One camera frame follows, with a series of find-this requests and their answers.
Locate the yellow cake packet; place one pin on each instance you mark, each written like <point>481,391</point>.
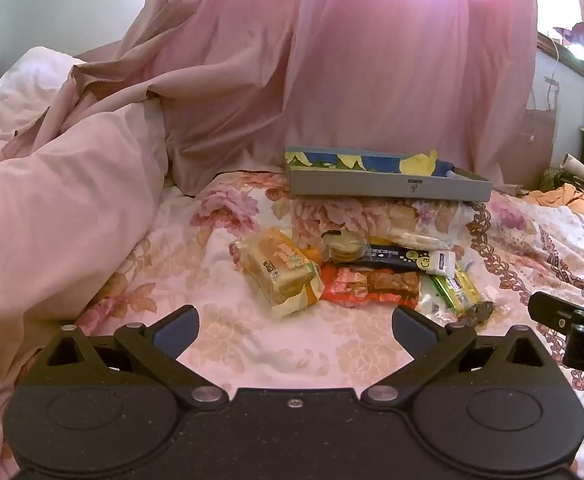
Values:
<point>277,270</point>

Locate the floral bed sheet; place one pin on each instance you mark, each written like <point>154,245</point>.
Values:
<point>272,350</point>

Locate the orange cloth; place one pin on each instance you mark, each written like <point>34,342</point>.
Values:
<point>577,205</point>

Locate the pink curtain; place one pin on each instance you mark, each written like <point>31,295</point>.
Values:
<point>322,60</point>

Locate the orange mandarin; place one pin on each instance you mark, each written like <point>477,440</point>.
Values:
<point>313,254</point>

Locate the pink quilt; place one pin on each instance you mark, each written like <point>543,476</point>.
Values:
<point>62,200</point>

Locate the yellow-green snack packet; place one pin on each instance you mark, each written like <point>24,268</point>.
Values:
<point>453,290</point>

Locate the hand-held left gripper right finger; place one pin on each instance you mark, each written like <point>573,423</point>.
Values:
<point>413,334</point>

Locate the black snack bar packet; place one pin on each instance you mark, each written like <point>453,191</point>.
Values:
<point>397,259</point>

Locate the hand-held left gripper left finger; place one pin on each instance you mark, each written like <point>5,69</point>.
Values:
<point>172,334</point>

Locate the dark wrapped snack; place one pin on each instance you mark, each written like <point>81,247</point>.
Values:
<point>477,311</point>

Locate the grey cardboard box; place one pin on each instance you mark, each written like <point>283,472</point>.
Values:
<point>372,185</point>

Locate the white cracker packet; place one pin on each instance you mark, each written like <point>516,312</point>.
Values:
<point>412,237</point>

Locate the red dried tofu packet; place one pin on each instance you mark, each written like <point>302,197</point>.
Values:
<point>352,285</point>

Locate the round cookie packet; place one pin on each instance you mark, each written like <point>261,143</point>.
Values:
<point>342,247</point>

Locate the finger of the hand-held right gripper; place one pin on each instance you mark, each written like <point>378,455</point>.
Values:
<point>552,310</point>

